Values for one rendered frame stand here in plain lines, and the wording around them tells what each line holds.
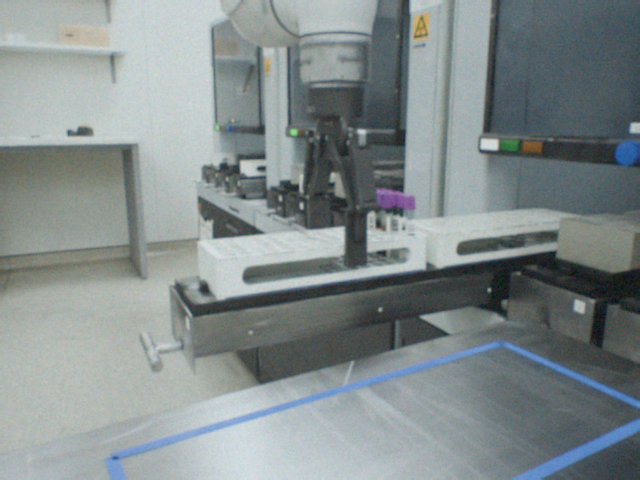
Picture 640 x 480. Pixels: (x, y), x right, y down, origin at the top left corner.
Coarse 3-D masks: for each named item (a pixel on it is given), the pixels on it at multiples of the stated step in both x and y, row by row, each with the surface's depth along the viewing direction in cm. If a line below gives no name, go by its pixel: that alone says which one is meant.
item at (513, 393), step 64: (512, 320) 55; (320, 384) 42; (384, 384) 42; (448, 384) 42; (512, 384) 42; (576, 384) 42; (64, 448) 34; (128, 448) 33; (192, 448) 34; (256, 448) 34; (320, 448) 34; (384, 448) 34; (448, 448) 34; (512, 448) 34; (576, 448) 34
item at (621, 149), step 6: (624, 144) 65; (630, 144) 64; (636, 144) 64; (618, 150) 66; (624, 150) 65; (630, 150) 64; (636, 150) 64; (618, 156) 66; (624, 156) 65; (630, 156) 64; (636, 156) 64; (618, 162) 66; (624, 162) 65; (630, 162) 64; (636, 162) 64
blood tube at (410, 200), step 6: (408, 198) 72; (414, 198) 72; (408, 204) 72; (414, 204) 73; (408, 210) 73; (414, 210) 73; (408, 216) 73; (414, 216) 73; (408, 222) 73; (414, 222) 73; (408, 228) 73; (414, 228) 73; (408, 234) 73; (414, 234) 73; (408, 252) 74; (408, 258) 74
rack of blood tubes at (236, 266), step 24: (216, 240) 70; (240, 240) 70; (264, 240) 70; (288, 240) 71; (312, 240) 70; (336, 240) 72; (384, 240) 70; (408, 240) 72; (216, 264) 62; (240, 264) 62; (264, 264) 74; (288, 264) 76; (312, 264) 78; (336, 264) 73; (384, 264) 73; (408, 264) 73; (216, 288) 62; (240, 288) 63; (264, 288) 64
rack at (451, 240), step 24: (456, 216) 87; (480, 216) 89; (504, 216) 89; (528, 216) 87; (552, 216) 87; (576, 216) 87; (432, 240) 76; (456, 240) 76; (480, 240) 90; (504, 240) 87; (528, 240) 87; (552, 240) 87
